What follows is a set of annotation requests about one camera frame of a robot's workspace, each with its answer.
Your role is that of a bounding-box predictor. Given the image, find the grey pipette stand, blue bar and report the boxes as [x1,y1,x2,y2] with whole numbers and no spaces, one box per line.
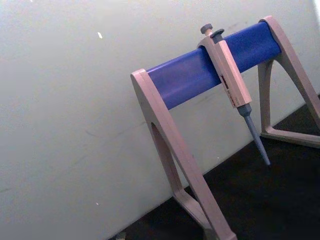
[130,15,320,240]

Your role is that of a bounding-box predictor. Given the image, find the grey pipette with blue tip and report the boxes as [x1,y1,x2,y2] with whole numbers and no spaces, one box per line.
[196,23,272,168]

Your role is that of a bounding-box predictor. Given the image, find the black table cloth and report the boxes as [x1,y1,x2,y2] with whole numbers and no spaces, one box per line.
[107,93,320,240]

